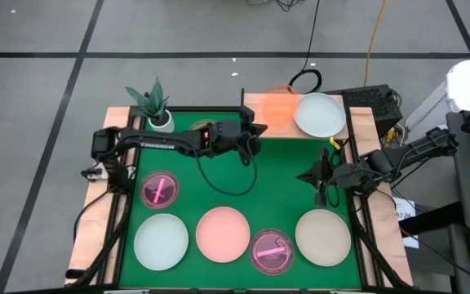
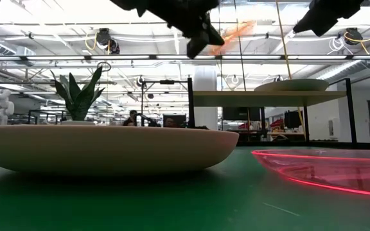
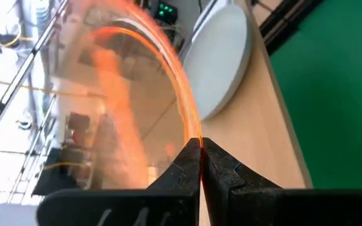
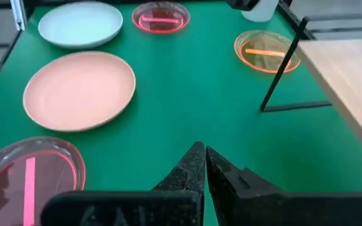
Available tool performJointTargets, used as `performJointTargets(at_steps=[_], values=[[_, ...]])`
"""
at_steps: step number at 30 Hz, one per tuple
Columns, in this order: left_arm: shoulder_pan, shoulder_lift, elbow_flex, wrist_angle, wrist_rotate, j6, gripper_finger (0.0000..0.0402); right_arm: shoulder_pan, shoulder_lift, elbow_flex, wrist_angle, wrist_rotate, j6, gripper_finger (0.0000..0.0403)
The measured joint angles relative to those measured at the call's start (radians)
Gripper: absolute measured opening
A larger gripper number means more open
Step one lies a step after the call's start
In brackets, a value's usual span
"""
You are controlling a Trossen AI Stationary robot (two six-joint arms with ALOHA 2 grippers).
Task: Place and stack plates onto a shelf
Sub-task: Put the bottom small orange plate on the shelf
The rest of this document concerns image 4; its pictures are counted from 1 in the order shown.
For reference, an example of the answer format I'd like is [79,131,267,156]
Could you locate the green table mat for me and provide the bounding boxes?
[0,0,362,226]

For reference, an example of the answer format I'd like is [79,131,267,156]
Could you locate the wooden shelf black legs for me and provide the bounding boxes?
[260,17,362,170]

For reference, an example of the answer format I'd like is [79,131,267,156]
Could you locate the pale blue round plate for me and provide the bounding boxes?
[38,1,124,50]

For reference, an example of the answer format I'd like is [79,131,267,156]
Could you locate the pink transparent glass plate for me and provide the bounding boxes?
[0,136,87,226]
[131,1,190,35]

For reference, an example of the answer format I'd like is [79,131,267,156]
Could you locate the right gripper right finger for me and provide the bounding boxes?
[206,146,362,226]

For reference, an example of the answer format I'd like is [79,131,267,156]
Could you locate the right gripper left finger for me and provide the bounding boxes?
[40,141,206,226]

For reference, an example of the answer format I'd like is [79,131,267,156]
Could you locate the artificial plant white pot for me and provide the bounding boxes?
[241,0,279,23]

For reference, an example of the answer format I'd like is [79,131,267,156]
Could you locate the orange transparent glass plate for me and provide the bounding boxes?
[233,30,301,74]

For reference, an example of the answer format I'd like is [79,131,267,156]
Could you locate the salmon pink round plate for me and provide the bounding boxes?
[23,51,137,132]

